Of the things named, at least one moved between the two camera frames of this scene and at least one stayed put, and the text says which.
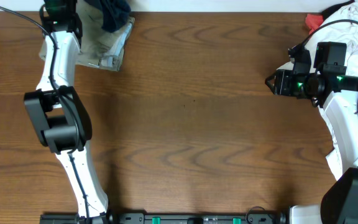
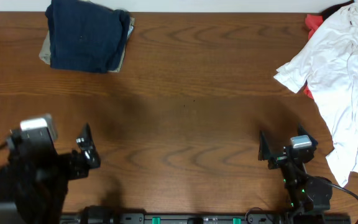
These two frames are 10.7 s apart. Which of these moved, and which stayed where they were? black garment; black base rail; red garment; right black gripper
Moved: right black gripper
Stayed: red garment; black base rail; black garment
